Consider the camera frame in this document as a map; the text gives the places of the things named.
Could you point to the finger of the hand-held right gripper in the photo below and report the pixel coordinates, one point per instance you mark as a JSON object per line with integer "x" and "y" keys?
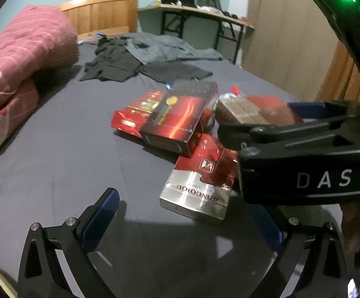
{"x": 305, "y": 109}
{"x": 276, "y": 133}

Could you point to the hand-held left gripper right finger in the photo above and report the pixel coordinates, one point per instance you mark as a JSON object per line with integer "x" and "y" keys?
{"x": 270, "y": 229}

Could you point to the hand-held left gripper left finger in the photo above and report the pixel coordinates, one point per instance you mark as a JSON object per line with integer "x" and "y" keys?
{"x": 104, "y": 214}

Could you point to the plain red box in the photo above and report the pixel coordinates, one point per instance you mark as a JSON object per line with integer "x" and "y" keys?
{"x": 270, "y": 102}

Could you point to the brown patterned box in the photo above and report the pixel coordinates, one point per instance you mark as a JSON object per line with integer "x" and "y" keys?
{"x": 240, "y": 111}

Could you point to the person's right hand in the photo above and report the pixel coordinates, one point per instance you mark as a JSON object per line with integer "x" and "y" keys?
{"x": 352, "y": 226}

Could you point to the wooden cabinet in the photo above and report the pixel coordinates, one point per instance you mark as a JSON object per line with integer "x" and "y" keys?
{"x": 338, "y": 77}

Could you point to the red box white print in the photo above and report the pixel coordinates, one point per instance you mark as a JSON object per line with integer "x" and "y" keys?
{"x": 204, "y": 146}

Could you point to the beige wardrobe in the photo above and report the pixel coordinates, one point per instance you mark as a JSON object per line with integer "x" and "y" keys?
{"x": 282, "y": 37}

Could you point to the red silver box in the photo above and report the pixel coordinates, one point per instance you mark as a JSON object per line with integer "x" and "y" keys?
{"x": 198, "y": 192}

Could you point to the black red box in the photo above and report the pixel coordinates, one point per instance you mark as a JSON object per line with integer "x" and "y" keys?
{"x": 180, "y": 115}

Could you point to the red gold box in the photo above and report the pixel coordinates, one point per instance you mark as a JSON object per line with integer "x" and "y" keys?
{"x": 133, "y": 111}

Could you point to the black shorts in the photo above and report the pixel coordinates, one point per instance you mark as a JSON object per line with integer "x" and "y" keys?
{"x": 177, "y": 70}

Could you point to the grey jacket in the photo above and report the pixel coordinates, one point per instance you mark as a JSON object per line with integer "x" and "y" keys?
{"x": 167, "y": 48}

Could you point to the white plastic bag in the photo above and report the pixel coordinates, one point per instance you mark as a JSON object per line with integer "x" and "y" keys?
{"x": 206, "y": 8}

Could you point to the folding desk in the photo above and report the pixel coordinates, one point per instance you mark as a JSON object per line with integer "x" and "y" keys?
{"x": 186, "y": 8}

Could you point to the black shirt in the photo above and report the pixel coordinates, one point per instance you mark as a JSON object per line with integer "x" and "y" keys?
{"x": 111, "y": 59}

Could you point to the blue cloth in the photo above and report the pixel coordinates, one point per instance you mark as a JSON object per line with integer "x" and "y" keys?
{"x": 97, "y": 34}

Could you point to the pink checked blanket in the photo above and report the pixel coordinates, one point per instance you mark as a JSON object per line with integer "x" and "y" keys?
{"x": 28, "y": 46}

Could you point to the wooden headboard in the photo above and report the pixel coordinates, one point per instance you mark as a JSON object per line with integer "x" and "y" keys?
{"x": 105, "y": 15}

